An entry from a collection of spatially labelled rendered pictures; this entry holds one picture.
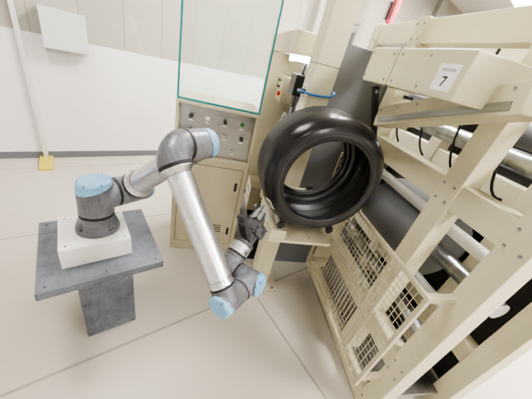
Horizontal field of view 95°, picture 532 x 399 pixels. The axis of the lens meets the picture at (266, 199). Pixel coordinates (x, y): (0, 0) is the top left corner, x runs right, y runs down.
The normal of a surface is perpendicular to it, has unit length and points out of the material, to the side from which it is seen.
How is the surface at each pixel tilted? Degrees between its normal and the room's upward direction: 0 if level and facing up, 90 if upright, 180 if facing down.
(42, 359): 0
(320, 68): 90
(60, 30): 90
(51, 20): 90
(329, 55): 90
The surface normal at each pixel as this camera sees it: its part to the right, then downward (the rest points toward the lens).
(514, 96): -0.96, -0.13
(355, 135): 0.20, 0.37
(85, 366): 0.23, -0.84
